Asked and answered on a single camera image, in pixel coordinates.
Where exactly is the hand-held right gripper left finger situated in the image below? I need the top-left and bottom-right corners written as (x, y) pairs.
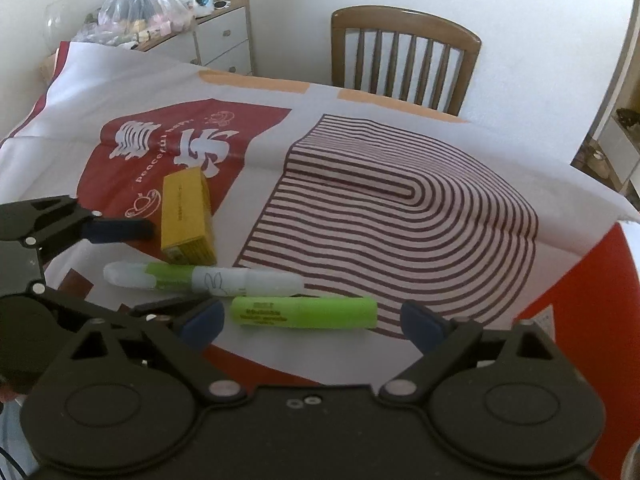
top-left (65, 297), bottom-right (248, 401)

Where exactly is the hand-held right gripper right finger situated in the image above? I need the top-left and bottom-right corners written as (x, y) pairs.
top-left (380, 300), bottom-right (581, 399)

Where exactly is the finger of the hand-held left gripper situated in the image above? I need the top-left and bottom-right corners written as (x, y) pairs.
top-left (0, 196), bottom-right (157, 267)
top-left (44, 286), bottom-right (215, 322)

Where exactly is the white and green pen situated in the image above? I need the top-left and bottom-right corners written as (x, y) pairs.
top-left (102, 261), bottom-right (304, 297)

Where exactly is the yellow carton box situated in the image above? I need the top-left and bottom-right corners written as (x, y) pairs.
top-left (161, 169), bottom-right (219, 265)

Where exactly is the green highlighter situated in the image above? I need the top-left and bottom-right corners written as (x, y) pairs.
top-left (230, 296), bottom-right (378, 332)

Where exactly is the red and white printed tablecloth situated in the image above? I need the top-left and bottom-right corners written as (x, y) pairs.
top-left (0, 41), bottom-right (640, 396)

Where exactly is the large red cardboard box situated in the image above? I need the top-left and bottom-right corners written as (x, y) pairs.
top-left (520, 221), bottom-right (640, 480)

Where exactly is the clear plastic bag with items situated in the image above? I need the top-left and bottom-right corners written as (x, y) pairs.
top-left (72, 0), bottom-right (197, 51)

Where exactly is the white drawer cabinet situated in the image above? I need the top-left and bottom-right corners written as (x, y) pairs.
top-left (135, 0), bottom-right (256, 77)

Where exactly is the wooden chair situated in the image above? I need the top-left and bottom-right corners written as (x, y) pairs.
top-left (330, 6), bottom-right (482, 116)

